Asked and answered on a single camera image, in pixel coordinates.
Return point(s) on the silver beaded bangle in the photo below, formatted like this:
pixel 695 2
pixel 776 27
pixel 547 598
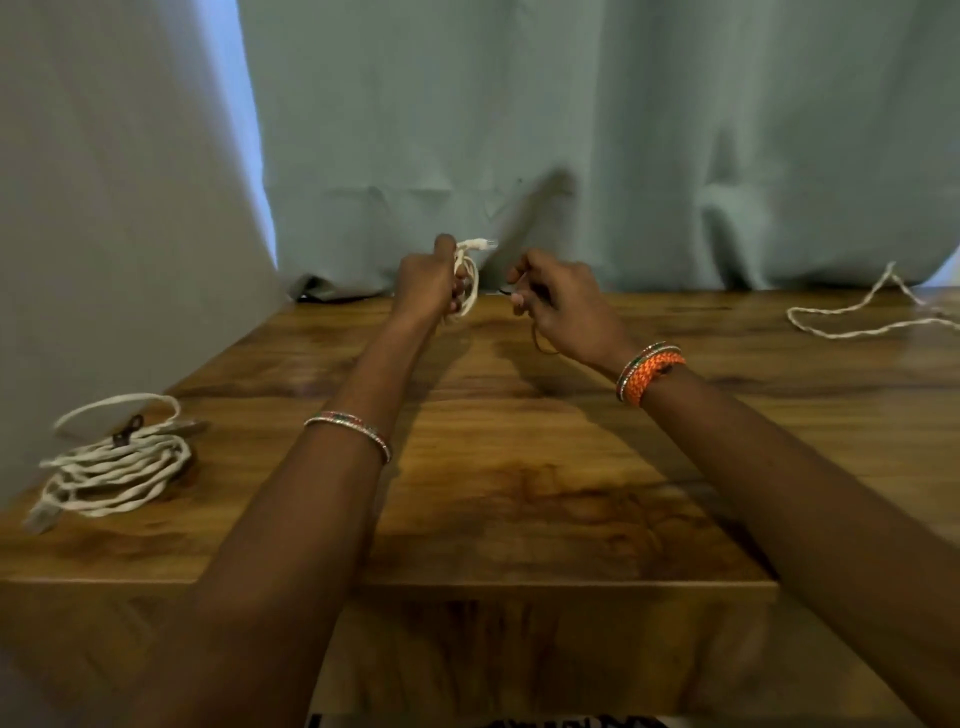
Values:
pixel 352 426

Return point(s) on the person's right forearm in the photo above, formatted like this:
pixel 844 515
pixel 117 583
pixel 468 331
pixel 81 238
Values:
pixel 810 510

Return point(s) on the person's left hand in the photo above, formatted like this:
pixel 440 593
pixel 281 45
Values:
pixel 424 289

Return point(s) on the teal fabric curtain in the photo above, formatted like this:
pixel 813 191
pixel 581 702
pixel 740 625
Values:
pixel 562 97

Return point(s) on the person's left forearm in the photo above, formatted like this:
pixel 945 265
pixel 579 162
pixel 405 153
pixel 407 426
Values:
pixel 262 585

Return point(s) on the black twist ties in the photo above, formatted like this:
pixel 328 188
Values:
pixel 127 431

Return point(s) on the long black twist tie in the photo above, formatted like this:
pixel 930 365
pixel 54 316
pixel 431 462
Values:
pixel 536 343

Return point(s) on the wooden desk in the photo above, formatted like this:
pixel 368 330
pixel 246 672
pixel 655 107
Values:
pixel 525 480

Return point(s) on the person's right hand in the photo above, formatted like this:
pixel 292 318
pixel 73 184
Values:
pixel 577 315

